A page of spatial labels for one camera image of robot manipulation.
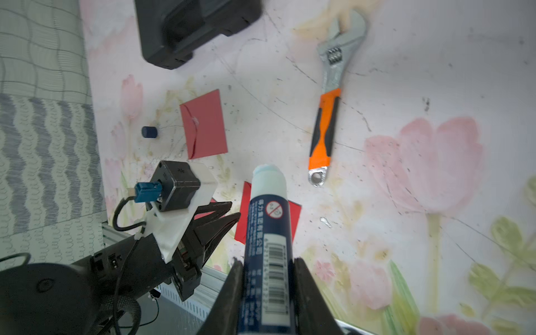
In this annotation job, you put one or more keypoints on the dark blue glue cap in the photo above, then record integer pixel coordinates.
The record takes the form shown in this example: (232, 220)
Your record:
(150, 132)

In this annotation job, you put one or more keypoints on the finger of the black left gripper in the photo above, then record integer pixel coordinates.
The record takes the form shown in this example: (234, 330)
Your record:
(213, 215)
(211, 237)

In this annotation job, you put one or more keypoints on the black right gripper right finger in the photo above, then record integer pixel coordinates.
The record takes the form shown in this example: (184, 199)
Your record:
(312, 313)

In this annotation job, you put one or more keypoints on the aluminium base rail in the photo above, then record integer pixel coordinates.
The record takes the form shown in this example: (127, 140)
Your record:
(209, 289)

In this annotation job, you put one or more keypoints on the white blue glue stick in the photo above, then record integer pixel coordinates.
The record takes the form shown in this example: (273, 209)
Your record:
(267, 302)

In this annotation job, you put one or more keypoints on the red envelope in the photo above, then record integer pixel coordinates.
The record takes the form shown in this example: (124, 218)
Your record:
(204, 126)
(201, 215)
(241, 231)

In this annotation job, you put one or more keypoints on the black plastic tool case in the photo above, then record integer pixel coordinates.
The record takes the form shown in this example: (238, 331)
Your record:
(170, 31)

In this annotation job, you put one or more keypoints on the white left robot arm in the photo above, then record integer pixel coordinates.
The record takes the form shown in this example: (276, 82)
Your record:
(50, 298)

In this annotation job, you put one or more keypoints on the silver adjustable wrench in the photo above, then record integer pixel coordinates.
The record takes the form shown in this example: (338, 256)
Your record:
(335, 54)

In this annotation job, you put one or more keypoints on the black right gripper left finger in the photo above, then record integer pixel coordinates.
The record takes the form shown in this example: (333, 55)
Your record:
(224, 315)

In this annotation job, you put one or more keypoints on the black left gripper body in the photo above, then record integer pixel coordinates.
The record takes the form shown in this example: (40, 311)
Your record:
(187, 263)

